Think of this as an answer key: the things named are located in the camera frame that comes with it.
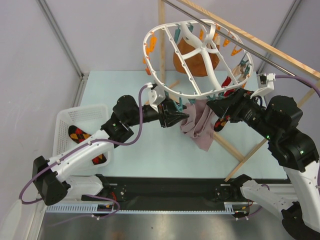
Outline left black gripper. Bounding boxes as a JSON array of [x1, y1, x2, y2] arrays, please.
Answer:
[[126, 94, 189, 128]]

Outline black argyle sock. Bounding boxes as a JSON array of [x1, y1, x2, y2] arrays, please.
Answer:
[[68, 124, 107, 166], [213, 118, 228, 132]]

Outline red beige fox sock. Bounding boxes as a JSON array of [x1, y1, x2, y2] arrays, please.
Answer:
[[221, 76, 234, 97]]

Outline white round clip hanger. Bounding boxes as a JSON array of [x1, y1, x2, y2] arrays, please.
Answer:
[[143, 20, 254, 99]]

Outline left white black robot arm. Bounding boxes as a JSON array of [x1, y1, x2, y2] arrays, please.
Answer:
[[32, 95, 189, 206]]

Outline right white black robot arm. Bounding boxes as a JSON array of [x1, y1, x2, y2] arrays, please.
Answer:
[[206, 88, 320, 240]]

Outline teal clothespin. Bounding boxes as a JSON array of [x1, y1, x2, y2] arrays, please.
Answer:
[[173, 97, 187, 113]]

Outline mauve hanging sock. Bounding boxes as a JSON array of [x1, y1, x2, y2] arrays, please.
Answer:
[[180, 99, 215, 152]]

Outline orange brown hanging sock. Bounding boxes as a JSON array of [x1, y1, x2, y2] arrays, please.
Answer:
[[172, 38, 220, 77]]

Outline metal hanging rod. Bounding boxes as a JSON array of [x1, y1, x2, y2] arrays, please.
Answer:
[[164, 0, 320, 88]]

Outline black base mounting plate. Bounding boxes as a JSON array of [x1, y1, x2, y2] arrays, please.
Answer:
[[96, 174, 248, 211]]

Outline white plastic laundry basket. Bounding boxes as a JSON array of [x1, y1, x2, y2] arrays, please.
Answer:
[[52, 104, 112, 173]]

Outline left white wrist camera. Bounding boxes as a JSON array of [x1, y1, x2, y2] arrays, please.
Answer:
[[146, 82, 166, 113]]

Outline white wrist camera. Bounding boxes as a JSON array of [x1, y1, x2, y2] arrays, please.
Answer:
[[146, 82, 166, 113], [251, 73, 276, 98]]

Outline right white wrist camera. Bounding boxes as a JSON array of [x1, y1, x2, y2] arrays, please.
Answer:
[[251, 73, 276, 98]]

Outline wooden drying rack frame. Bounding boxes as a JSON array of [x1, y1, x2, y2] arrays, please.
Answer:
[[157, 0, 320, 183]]

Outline white slotted cable duct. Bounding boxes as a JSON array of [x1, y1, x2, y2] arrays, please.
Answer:
[[46, 202, 238, 215]]

